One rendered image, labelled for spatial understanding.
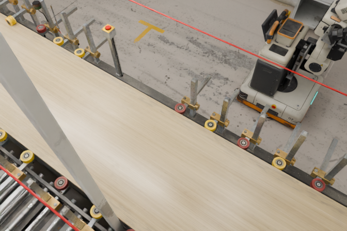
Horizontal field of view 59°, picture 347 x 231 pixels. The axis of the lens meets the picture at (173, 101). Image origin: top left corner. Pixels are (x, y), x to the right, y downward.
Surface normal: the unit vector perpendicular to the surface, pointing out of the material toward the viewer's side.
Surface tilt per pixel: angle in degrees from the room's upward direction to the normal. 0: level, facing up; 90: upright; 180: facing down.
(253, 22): 0
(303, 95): 0
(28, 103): 90
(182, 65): 0
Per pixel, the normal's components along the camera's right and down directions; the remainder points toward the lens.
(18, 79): 0.82, 0.45
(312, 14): -0.02, -0.58
